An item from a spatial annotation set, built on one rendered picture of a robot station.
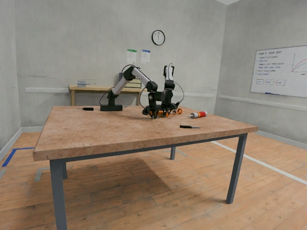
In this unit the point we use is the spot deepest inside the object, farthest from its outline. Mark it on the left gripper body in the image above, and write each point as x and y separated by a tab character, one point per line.
168	103

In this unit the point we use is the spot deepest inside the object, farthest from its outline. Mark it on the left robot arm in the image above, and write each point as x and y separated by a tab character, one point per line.
169	84

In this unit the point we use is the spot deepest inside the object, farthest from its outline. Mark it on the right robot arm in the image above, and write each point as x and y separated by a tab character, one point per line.
128	75

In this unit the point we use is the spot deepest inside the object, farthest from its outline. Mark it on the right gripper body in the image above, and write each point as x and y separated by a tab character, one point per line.
151	107

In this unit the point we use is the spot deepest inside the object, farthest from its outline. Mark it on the red and grey cylinder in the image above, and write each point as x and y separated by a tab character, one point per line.
198	114

